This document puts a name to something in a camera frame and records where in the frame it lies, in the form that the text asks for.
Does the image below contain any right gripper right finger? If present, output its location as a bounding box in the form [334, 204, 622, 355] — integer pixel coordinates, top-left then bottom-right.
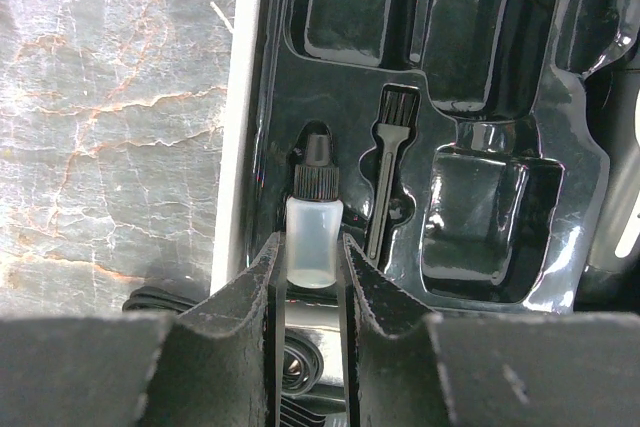
[337, 236, 639, 426]

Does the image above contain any small clear oil bottle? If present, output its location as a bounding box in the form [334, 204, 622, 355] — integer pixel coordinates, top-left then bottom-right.
[285, 134, 343, 289]

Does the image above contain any black comb guard attachment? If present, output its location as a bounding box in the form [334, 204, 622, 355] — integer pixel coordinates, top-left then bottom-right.
[280, 391, 348, 427]

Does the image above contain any white clipper kit box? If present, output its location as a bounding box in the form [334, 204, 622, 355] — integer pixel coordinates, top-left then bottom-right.
[210, 0, 639, 313]

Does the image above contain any black silver hair clipper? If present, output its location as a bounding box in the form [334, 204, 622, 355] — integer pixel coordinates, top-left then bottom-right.
[576, 67, 639, 310]

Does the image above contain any small black cleaning brush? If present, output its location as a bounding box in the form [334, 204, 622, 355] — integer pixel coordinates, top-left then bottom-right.
[366, 85, 420, 265]

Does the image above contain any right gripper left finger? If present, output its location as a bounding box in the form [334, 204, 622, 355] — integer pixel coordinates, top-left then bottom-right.
[1, 233, 286, 426]

